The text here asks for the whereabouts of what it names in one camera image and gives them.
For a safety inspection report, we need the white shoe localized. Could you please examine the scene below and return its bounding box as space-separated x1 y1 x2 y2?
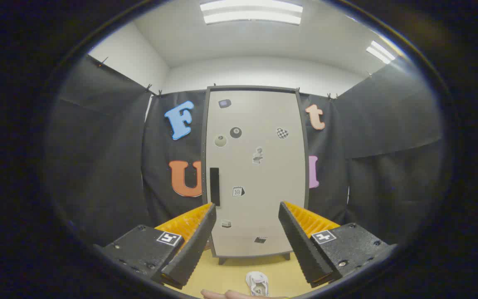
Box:
245 271 270 297

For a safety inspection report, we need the large ceiling light panel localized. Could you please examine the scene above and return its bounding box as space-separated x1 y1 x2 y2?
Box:
200 0 304 25

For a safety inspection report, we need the small ceiling light panel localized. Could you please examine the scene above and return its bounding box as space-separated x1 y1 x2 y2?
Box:
366 40 396 65

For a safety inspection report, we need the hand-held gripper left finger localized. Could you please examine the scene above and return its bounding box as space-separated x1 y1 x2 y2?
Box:
93 202 217 290

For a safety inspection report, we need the black backdrop cloth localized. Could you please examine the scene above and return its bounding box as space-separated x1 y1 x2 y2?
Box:
46 54 445 250

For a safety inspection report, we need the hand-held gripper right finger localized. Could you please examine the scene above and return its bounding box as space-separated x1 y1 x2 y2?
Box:
278 201 398 288

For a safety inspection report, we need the grey shoe cabinet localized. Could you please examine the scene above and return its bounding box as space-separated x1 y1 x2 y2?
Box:
201 85 310 265

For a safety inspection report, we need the black door handle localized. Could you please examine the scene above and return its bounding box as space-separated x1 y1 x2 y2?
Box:
210 167 221 207

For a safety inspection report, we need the beige shoe cabinet door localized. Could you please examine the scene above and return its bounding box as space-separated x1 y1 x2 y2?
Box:
206 90 307 257

